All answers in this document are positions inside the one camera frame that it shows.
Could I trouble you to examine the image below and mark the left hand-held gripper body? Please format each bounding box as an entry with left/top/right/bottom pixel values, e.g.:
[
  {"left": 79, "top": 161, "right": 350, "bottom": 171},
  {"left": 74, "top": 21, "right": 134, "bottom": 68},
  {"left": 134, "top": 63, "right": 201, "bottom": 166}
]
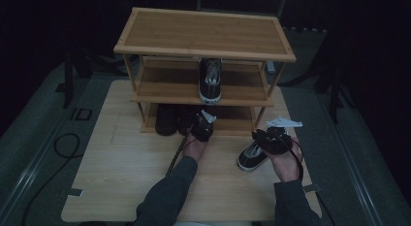
[{"left": 189, "top": 109, "right": 217, "bottom": 144}]

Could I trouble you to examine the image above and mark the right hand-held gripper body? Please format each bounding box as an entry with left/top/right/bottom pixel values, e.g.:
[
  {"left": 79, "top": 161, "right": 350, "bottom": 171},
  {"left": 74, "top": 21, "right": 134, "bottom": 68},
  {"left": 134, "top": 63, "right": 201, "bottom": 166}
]
[{"left": 258, "top": 115, "right": 303, "bottom": 156}]

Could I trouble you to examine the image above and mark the black lace-up shoe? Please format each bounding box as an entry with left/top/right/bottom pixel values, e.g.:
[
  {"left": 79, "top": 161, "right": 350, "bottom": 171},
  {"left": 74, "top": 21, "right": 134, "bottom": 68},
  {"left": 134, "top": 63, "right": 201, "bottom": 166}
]
[
  {"left": 177, "top": 104, "right": 203, "bottom": 137},
  {"left": 154, "top": 104, "right": 179, "bottom": 137}
]

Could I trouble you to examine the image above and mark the black and white sneaker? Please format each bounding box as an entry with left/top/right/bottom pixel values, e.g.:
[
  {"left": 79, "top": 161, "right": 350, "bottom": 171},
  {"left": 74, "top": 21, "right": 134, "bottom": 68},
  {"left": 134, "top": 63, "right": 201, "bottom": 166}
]
[
  {"left": 237, "top": 140, "right": 270, "bottom": 173},
  {"left": 198, "top": 57, "right": 223, "bottom": 106}
]

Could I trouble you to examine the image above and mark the wooden three-tier shoe rack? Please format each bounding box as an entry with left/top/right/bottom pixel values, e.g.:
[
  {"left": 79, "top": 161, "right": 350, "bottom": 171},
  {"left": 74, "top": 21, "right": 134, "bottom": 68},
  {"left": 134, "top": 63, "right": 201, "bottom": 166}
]
[{"left": 113, "top": 6, "right": 298, "bottom": 137}]

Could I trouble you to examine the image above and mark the person's left hand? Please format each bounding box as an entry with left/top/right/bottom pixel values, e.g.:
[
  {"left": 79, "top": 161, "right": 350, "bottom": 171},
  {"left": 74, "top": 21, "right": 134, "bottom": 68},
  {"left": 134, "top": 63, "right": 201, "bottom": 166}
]
[{"left": 181, "top": 135, "right": 208, "bottom": 163}]

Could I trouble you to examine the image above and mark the person's right hand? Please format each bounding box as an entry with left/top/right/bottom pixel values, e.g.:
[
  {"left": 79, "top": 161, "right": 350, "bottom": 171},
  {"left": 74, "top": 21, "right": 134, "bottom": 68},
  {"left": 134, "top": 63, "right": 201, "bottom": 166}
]
[{"left": 269, "top": 138, "right": 303, "bottom": 183}]

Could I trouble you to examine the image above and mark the grey tape strip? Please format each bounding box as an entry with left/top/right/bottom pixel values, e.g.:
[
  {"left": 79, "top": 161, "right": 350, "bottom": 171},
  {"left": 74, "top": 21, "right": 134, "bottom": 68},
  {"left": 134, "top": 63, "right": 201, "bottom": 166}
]
[
  {"left": 302, "top": 183, "right": 322, "bottom": 193},
  {"left": 67, "top": 187, "right": 84, "bottom": 198}
]

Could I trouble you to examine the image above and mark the floor socket plate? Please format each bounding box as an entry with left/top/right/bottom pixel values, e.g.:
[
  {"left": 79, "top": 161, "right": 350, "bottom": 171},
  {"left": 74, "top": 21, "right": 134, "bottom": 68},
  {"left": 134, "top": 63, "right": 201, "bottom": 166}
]
[{"left": 70, "top": 108, "right": 93, "bottom": 122}]

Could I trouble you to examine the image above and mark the black metal stand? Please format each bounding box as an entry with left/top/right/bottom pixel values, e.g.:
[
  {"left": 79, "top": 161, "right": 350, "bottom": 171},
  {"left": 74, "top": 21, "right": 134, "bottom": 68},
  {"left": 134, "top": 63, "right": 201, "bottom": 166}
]
[{"left": 62, "top": 50, "right": 76, "bottom": 110}]

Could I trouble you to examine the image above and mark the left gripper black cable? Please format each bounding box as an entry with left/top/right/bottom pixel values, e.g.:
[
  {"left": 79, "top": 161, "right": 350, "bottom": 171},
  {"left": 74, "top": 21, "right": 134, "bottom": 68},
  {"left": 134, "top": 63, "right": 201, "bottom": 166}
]
[{"left": 165, "top": 120, "right": 198, "bottom": 178}]

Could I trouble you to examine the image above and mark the black floor cable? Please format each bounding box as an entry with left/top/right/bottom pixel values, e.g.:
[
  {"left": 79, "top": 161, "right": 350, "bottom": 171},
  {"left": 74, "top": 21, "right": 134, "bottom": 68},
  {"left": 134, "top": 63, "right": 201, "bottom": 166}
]
[{"left": 20, "top": 132, "right": 81, "bottom": 226}]

